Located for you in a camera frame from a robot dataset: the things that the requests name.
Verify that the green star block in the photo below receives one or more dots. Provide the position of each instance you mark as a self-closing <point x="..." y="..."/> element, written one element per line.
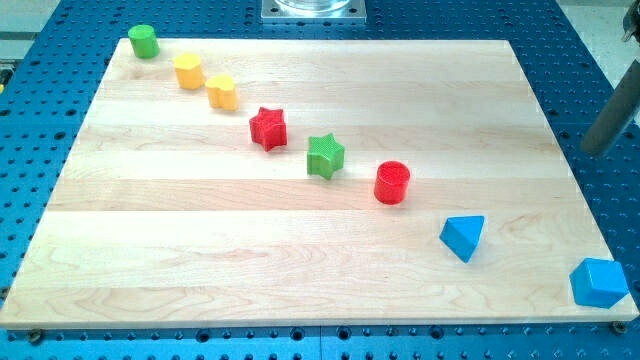
<point x="325" y="156"/>

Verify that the red cylinder block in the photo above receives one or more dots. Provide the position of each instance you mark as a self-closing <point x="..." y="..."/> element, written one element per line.
<point x="391" y="183"/>

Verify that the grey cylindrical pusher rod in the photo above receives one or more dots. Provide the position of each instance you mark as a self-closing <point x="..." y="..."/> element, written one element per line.
<point x="619" y="111"/>

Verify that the blue cube block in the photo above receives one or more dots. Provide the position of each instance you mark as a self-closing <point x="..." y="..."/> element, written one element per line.
<point x="598" y="283"/>

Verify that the wooden board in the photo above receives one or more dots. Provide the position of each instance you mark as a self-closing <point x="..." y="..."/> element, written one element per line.
<point x="166" y="213"/>

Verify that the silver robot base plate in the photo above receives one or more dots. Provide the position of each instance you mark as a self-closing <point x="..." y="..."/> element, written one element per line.
<point x="312" y="11"/>

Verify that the blue triangle block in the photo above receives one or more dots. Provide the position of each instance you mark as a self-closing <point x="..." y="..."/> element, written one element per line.
<point x="462" y="234"/>

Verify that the yellow pentagon block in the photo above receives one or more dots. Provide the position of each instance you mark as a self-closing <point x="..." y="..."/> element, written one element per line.
<point x="188" y="69"/>

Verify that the green cylinder block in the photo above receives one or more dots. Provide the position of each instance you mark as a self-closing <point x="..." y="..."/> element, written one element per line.
<point x="143" y="41"/>

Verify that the yellow heart block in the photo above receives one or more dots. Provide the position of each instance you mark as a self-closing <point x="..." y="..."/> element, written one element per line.
<point x="221" y="92"/>

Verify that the red star block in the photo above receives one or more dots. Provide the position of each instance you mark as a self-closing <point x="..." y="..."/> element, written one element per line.
<point x="268" y="128"/>

